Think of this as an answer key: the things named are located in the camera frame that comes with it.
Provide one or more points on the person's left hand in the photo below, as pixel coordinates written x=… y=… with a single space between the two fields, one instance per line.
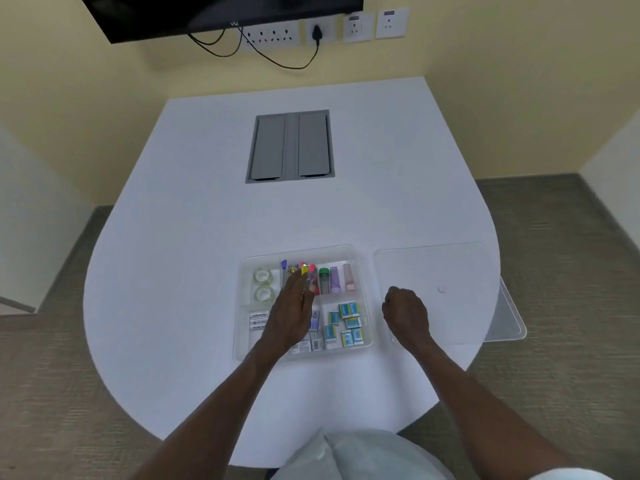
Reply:
x=286 y=314

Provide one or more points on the person's right hand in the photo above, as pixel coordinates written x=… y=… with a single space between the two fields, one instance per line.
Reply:
x=407 y=314

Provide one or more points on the person's left fingers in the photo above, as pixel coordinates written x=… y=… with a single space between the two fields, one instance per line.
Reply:
x=299 y=287

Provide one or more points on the person's right fingers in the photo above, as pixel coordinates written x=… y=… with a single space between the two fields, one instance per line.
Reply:
x=392 y=299

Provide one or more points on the person's left forearm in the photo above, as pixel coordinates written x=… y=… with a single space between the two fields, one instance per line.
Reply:
x=220 y=414

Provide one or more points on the person's right forearm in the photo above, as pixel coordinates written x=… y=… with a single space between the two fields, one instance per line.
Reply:
x=475 y=409

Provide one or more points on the blue capped pen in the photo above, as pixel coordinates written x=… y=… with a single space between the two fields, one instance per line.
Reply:
x=283 y=269

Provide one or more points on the green highlighter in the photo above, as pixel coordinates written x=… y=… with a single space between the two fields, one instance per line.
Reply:
x=324 y=280

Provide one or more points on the clear tape roll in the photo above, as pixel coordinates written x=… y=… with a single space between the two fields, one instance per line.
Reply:
x=263 y=294
x=262 y=276

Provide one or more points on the purple highlighter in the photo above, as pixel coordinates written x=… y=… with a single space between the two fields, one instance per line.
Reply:
x=335 y=280

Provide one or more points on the small purple box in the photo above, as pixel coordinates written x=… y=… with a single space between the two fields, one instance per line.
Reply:
x=315 y=320

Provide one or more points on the clear plastic organizer tray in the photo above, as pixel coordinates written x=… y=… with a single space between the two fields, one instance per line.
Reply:
x=350 y=299

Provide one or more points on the group of small blue boxes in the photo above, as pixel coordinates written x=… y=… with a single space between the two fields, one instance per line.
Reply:
x=352 y=322

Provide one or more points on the pale pink highlighter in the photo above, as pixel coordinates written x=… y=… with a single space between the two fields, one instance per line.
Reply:
x=349 y=277

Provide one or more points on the small white printed box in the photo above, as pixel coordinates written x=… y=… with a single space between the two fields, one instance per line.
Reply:
x=301 y=347
x=317 y=341

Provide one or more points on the clear plastic tray lid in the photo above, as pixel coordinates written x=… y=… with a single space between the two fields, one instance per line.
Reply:
x=450 y=314

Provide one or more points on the person's white garment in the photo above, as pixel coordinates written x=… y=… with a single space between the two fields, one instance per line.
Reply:
x=360 y=457

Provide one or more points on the white multi socket panel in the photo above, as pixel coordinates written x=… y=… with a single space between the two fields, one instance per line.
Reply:
x=272 y=34

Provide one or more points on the black plug in socket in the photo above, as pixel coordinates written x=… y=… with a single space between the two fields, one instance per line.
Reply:
x=318 y=32

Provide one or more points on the white wall socket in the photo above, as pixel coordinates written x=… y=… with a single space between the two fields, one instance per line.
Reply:
x=358 y=27
x=392 y=23

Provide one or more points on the black wall monitor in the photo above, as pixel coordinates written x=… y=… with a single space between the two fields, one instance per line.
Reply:
x=220 y=12

